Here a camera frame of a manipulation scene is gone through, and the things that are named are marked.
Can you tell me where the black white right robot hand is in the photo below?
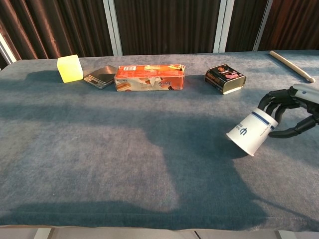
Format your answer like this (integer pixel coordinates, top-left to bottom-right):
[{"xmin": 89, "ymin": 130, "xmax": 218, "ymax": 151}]
[{"xmin": 257, "ymin": 84, "xmax": 319, "ymax": 139}]

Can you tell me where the white paper cup blue logo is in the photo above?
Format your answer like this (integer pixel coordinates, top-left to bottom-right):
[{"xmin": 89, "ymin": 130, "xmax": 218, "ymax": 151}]
[{"xmin": 226, "ymin": 108, "xmax": 279, "ymax": 157}]

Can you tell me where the long wooden stick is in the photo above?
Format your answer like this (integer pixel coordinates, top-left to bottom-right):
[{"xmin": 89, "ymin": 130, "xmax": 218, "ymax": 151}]
[{"xmin": 269, "ymin": 50, "xmax": 316, "ymax": 83}]

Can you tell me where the dark brown curtain panel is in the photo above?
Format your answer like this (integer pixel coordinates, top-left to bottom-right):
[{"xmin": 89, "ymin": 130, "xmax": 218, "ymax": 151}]
[
  {"xmin": 114, "ymin": 0, "xmax": 221, "ymax": 55},
  {"xmin": 258, "ymin": 0, "xmax": 319, "ymax": 51},
  {"xmin": 225, "ymin": 0, "xmax": 269, "ymax": 52},
  {"xmin": 0, "ymin": 0, "xmax": 114, "ymax": 70}
]

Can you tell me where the black rectangular tin can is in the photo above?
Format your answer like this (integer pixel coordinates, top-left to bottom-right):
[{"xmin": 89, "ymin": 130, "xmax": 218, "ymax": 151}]
[{"xmin": 204, "ymin": 64, "xmax": 247, "ymax": 95}]

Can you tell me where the torn orange carton box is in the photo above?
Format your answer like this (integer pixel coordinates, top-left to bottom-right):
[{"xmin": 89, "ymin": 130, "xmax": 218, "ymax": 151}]
[{"xmin": 114, "ymin": 64, "xmax": 186, "ymax": 92}]

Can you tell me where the small silver digital scale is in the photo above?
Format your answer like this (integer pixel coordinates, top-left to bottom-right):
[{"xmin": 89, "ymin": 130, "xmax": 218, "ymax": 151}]
[{"xmin": 83, "ymin": 65, "xmax": 118, "ymax": 90}]

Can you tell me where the blue grey table cloth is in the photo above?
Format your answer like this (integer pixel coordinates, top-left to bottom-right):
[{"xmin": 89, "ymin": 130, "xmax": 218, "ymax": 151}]
[{"xmin": 0, "ymin": 49, "xmax": 319, "ymax": 232}]

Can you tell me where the yellow translucent cube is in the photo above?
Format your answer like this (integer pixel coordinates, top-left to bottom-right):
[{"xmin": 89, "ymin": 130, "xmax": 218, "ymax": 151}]
[{"xmin": 56, "ymin": 55, "xmax": 84, "ymax": 84}]

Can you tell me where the white frame post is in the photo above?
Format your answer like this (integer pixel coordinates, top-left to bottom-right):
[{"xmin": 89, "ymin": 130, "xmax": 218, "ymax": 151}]
[
  {"xmin": 103, "ymin": 0, "xmax": 123, "ymax": 56},
  {"xmin": 213, "ymin": 0, "xmax": 236, "ymax": 53},
  {"xmin": 253, "ymin": 0, "xmax": 274, "ymax": 52}
]

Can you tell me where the white frame bar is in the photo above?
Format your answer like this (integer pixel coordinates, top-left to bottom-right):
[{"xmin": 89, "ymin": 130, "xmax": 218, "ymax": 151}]
[{"xmin": 0, "ymin": 32, "xmax": 17, "ymax": 64}]

